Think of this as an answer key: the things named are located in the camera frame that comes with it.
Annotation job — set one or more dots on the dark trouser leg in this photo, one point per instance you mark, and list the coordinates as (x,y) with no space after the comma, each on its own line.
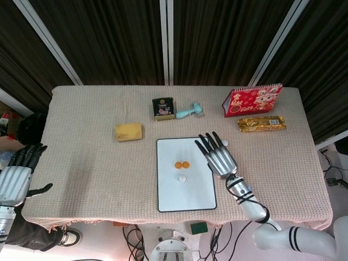
(32,239)

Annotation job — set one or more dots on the white round token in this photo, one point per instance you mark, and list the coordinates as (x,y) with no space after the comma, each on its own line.
(181,178)
(226,142)

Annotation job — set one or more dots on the white frame bar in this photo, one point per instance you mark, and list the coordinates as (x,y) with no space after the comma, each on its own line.
(16,102)

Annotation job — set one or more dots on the white board with black rim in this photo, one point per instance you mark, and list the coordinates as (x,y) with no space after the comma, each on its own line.
(185,195)

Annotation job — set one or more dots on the yellow sponge green base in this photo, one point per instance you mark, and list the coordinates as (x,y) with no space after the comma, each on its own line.
(128,132)

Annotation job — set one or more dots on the teal toy hammer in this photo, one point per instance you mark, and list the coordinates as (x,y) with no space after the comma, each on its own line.
(187,111)

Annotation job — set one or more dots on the brown cardboard box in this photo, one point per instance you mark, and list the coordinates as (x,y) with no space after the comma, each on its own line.
(11,144)

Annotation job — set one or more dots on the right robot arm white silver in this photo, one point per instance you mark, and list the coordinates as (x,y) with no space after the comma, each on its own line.
(253,206)

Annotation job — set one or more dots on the black gold luncheon meat can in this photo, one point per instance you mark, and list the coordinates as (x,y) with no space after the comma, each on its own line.
(163,108)

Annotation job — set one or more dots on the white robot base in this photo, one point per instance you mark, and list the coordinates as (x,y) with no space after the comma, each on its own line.
(171,244)

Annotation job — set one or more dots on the red 2026 desk calendar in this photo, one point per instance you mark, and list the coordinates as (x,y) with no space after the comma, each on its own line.
(253,102)

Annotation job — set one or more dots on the pink waffle tablecloth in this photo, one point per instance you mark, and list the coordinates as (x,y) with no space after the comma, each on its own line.
(95,176)

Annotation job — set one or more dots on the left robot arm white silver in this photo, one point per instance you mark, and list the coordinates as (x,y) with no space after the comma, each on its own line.
(5,221)

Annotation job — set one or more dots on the gold foil snack package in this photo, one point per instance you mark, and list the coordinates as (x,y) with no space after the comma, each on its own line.
(261,124)

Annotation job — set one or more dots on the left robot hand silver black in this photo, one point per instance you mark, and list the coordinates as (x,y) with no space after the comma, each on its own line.
(13,183)

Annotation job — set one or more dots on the green sponge block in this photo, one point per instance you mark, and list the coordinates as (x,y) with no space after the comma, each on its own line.
(198,227)

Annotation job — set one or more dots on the orange round token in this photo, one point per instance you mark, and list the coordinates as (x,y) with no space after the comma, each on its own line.
(177,165)
(186,164)

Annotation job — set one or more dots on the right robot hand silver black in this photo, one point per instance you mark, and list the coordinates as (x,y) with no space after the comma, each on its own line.
(220,160)

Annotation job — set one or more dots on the white vertical frame post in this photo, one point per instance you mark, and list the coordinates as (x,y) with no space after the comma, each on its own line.
(166,40)

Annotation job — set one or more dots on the white slanted frame post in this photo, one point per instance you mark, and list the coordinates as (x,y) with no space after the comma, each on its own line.
(49,40)
(274,40)

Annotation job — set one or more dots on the black white sneaker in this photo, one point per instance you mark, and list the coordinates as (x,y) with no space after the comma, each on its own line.
(71,237)

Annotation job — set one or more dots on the black pleated curtain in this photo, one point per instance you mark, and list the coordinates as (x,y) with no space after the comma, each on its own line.
(122,40)

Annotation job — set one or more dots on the black hair head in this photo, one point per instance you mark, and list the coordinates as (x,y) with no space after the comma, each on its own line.
(32,127)

